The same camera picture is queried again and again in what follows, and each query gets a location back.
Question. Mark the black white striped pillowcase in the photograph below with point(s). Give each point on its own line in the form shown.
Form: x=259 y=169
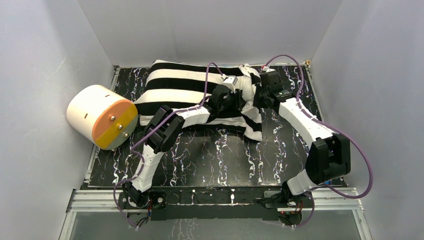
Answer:
x=181 y=85

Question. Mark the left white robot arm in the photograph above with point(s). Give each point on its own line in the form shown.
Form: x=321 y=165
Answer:
x=161 y=133

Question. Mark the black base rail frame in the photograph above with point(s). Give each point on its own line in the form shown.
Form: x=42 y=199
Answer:
x=171 y=203

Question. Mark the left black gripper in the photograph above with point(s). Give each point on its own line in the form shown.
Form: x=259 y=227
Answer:
x=234 y=100

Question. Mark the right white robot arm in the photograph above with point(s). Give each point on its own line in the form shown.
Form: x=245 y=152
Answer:
x=329 y=154

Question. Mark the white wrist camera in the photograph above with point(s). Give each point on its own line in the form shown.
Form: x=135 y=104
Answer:
x=265 y=69
x=230 y=81

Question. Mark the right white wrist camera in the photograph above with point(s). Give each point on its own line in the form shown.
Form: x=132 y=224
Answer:
x=265 y=69

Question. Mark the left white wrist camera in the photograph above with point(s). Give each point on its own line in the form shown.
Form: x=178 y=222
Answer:
x=230 y=81

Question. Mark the white orange cylinder roll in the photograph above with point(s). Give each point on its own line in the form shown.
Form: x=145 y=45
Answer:
x=104 y=117

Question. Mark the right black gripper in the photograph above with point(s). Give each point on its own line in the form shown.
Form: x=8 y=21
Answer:
x=256 y=102

